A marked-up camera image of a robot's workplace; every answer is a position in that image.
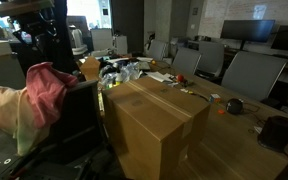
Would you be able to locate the pink cloth garment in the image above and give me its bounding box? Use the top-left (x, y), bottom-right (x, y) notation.
top-left (26, 62), bottom-right (78, 128)

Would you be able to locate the peach cloth garment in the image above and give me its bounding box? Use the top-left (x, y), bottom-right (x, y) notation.
top-left (0, 86), bottom-right (50, 156)

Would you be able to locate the large cardboard box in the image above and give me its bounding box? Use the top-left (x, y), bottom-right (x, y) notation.
top-left (102, 77), bottom-right (210, 180)

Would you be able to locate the grey chair far left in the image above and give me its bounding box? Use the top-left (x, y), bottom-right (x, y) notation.
top-left (148, 40), bottom-right (168, 60)

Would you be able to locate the grey chair across table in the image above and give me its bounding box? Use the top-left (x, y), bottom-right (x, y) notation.
top-left (172, 48), bottom-right (201, 75)
top-left (221, 51), bottom-right (287, 101)

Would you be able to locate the small open cardboard box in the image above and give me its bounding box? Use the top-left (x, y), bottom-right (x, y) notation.
top-left (80, 56), bottom-right (100, 80)

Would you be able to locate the grey office chair near robot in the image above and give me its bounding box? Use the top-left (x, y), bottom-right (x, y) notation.
top-left (0, 80), bottom-right (102, 180)

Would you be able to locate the stack of white papers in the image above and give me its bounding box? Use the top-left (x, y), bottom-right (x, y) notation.
top-left (147, 71), bottom-right (175, 82)

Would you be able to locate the white spray bottle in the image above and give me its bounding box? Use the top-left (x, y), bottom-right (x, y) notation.
top-left (115, 72), bottom-right (123, 86)

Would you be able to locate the clear plastic bag pile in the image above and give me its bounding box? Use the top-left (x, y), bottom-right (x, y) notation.
top-left (99, 63), bottom-right (142, 88)

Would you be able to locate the red ball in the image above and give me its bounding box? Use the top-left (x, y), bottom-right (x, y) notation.
top-left (176, 74), bottom-right (185, 82)

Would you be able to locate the rubiks cube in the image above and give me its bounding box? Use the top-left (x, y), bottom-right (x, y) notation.
top-left (209, 94), bottom-right (221, 103)

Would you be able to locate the black round speaker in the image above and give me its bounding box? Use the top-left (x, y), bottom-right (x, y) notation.
top-left (226, 98), bottom-right (243, 115)

